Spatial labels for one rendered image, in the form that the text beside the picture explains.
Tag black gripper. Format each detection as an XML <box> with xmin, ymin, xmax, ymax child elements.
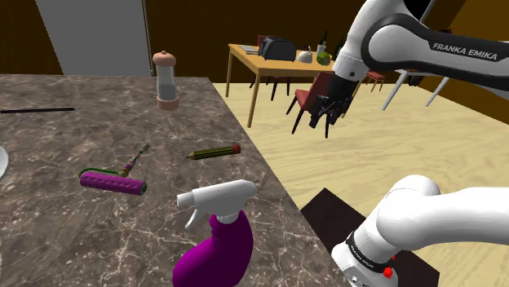
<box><xmin>308</xmin><ymin>72</ymin><xmax>361</xmax><ymax>130</ymax></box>

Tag dark red chair black legs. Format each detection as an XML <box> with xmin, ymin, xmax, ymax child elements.
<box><xmin>249</xmin><ymin>34</ymin><xmax>292</xmax><ymax>102</ymax></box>
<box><xmin>285</xmin><ymin>70</ymin><xmax>340</xmax><ymax>139</ymax></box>

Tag dark red chair wooden legs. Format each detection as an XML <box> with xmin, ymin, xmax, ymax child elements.
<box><xmin>363</xmin><ymin>70</ymin><xmax>387</xmax><ymax>94</ymax></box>

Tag wooden dining table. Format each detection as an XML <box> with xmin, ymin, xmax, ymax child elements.
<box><xmin>224</xmin><ymin>29</ymin><xmax>364</xmax><ymax>130</ymax></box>

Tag grey metal legged stand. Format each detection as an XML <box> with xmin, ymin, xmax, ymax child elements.
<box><xmin>381</xmin><ymin>0</ymin><xmax>453</xmax><ymax>112</ymax></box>

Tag dark robot stand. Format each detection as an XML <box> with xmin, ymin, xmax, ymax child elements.
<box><xmin>299</xmin><ymin>187</ymin><xmax>440</xmax><ymax>287</ymax></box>

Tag green pencil red eraser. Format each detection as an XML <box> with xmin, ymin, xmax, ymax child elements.
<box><xmin>186</xmin><ymin>144</ymin><xmax>242</xmax><ymax>161</ymax></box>

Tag clear pepper mill pink caps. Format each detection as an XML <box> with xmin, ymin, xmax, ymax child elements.
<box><xmin>152</xmin><ymin>50</ymin><xmax>180</xmax><ymax>112</ymax></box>

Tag purple spray bottle white nozzle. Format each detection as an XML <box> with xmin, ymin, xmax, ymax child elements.
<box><xmin>171</xmin><ymin>179</ymin><xmax>259</xmax><ymax>287</ymax></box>

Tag purple paint roller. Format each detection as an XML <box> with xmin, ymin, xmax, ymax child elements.
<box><xmin>77</xmin><ymin>143</ymin><xmax>151</xmax><ymax>196</ymax></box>

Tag grey door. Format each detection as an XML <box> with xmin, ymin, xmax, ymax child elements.
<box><xmin>34</xmin><ymin>0</ymin><xmax>154</xmax><ymax>77</ymax></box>

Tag thin black pen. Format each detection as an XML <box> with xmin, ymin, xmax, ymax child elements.
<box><xmin>0</xmin><ymin>106</ymin><xmax>81</xmax><ymax>115</ymax></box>

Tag white plate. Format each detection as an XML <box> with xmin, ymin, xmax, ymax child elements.
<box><xmin>0</xmin><ymin>145</ymin><xmax>10</xmax><ymax>181</ymax></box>

